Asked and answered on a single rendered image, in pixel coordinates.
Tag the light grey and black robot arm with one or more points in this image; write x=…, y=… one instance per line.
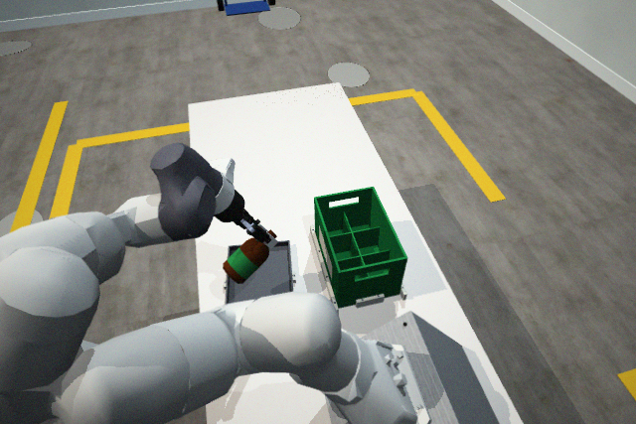
x=157, y=374

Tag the green crate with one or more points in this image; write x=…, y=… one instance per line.
x=351, y=234

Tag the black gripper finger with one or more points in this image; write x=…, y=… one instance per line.
x=258, y=222
x=257, y=232

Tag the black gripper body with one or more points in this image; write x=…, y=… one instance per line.
x=234, y=212

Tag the brown bottle with green base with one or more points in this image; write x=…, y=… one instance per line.
x=246, y=260

